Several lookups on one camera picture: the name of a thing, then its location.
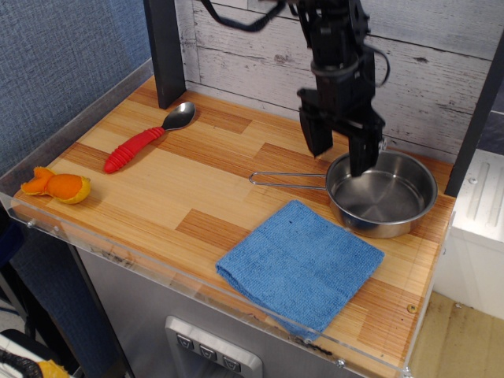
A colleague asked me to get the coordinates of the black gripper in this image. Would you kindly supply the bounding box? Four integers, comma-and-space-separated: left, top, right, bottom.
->
298, 50, 385, 177

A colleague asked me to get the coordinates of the black sleeved cable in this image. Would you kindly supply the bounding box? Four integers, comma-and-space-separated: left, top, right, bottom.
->
200, 0, 287, 33

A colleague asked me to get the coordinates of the stainless steel cabinet front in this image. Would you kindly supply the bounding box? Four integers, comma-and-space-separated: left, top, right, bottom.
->
76, 249, 358, 377

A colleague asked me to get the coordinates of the stainless steel pot with handle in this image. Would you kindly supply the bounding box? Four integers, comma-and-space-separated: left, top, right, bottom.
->
249, 150, 438, 239

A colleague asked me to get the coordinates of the dark right vertical post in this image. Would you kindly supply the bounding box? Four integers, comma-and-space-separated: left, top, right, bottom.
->
444, 46, 503, 197

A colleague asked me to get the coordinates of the silver button control panel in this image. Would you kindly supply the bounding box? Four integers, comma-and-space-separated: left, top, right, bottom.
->
165, 316, 263, 377

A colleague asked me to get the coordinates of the white ribbed appliance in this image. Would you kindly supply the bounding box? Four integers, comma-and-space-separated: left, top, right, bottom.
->
433, 150, 503, 319

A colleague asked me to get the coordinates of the red-handled metal spoon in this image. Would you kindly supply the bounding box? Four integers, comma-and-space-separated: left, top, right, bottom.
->
103, 102, 196, 173

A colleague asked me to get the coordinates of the orange plush fish toy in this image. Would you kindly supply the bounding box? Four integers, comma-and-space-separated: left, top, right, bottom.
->
20, 167, 91, 205

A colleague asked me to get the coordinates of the folded blue cloth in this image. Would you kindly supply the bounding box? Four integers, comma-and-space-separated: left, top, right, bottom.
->
216, 201, 385, 341

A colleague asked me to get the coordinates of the dark vertical post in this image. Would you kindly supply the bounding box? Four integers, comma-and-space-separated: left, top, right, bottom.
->
444, 46, 503, 197
143, 0, 186, 109

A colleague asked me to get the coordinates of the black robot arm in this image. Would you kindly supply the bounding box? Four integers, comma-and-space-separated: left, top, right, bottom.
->
289, 1, 385, 176

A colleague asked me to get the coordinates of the clear acrylic front guard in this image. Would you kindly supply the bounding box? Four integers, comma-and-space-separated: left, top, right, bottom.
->
1, 187, 455, 377

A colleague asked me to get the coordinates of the dark left vertical post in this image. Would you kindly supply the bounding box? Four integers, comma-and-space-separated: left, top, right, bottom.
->
143, 0, 186, 109

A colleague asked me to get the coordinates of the yellow cloth object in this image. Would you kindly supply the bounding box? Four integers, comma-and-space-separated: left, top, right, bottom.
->
37, 360, 71, 378

